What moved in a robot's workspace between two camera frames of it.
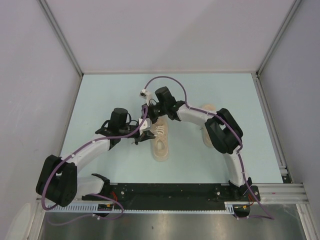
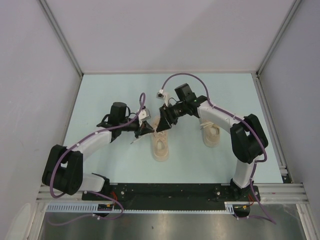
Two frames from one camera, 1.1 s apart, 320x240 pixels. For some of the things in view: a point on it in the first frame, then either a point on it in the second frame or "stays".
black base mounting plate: [201, 196] stays
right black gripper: [150, 115] to [167, 118]
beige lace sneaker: [160, 143] stays
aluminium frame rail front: [280, 193] stays
